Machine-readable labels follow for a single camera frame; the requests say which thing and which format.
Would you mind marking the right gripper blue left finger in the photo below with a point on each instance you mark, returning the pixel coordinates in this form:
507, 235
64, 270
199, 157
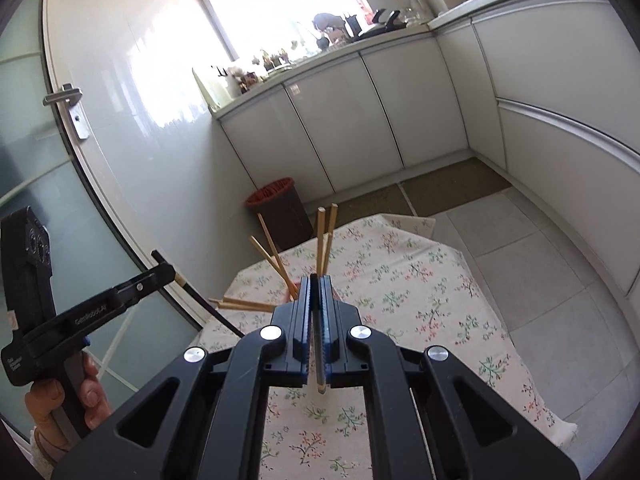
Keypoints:
302, 315

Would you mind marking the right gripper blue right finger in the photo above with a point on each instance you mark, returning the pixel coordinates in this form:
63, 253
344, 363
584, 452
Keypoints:
329, 339

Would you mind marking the bamboo chopstick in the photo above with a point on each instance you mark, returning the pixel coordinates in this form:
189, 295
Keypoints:
329, 238
245, 301
270, 264
272, 246
240, 308

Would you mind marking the black chopstick gold band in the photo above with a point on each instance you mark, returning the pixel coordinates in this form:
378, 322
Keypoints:
204, 304

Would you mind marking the floral tablecloth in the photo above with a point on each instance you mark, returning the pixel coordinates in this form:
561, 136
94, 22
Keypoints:
406, 285

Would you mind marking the dark bin red liner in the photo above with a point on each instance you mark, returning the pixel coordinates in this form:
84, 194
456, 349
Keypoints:
283, 213

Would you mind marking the glass sliding door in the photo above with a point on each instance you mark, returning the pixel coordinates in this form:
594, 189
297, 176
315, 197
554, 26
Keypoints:
37, 171

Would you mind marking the dark floor mat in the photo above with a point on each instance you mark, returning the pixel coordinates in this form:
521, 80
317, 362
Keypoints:
429, 188

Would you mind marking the metal door handle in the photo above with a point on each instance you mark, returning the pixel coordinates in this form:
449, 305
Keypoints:
68, 99

